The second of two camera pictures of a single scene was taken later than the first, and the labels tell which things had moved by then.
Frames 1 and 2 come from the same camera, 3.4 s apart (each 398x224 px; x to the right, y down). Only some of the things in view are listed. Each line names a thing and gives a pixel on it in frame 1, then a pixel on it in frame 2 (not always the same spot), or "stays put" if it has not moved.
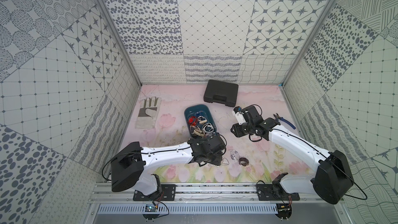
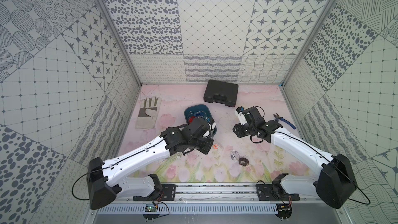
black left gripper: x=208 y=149 to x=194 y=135
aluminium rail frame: x=199 y=193 stays put
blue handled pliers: x=277 y=117 stays put
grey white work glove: x=148 y=109 stays put
